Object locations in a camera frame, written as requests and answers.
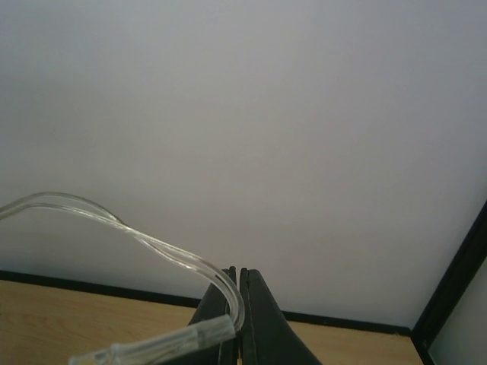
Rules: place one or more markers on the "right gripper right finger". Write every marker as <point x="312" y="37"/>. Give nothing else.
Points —
<point x="266" y="337"/>

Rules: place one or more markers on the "clear string light garland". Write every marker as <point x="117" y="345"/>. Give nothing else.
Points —
<point x="43" y="325"/>

